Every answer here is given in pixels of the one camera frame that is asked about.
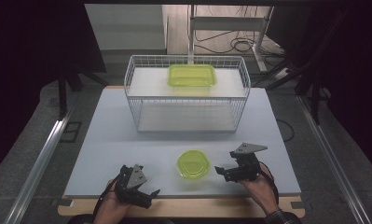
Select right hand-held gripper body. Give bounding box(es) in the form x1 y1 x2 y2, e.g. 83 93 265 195
229 142 269 183

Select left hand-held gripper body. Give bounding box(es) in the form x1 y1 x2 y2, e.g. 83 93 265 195
113 163 151 206

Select round green-lidded clear container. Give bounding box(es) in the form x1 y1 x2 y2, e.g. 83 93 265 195
176 149 212 180

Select white wire shelf rack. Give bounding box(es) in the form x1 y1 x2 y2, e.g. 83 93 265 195
123 54 252 134

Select rectangular green-lidded clear container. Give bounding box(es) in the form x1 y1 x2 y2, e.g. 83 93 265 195
167 63 218 89

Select person's left hand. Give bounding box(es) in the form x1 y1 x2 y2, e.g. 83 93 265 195
92 179 132 224

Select person's right hand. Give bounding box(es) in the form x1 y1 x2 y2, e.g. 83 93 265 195
239 162 281 217

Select black metal stand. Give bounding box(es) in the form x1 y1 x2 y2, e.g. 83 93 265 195
264 12 346 126
56 60 111 121

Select dark curtain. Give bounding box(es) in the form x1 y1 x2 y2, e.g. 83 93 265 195
0 0 107 181
267 4 372 180

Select white cabinet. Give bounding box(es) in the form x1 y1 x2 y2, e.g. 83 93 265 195
84 3 169 56

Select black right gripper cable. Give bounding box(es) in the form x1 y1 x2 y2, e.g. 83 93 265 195
257 161 281 206

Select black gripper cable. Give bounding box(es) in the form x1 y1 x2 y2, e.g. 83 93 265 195
257 161 281 206
91 178 119 218

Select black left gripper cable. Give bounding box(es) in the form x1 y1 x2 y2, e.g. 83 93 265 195
91 178 119 218

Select thin black floor cable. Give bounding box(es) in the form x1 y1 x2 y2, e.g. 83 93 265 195
276 119 296 144

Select aluminium rail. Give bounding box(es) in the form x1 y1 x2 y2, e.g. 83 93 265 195
3 104 76 224
296 93 372 224

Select black floor cables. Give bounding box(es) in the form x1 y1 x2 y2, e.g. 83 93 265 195
194 6 289 58

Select white metal desk frame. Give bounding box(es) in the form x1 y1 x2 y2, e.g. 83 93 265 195
187 4 275 74

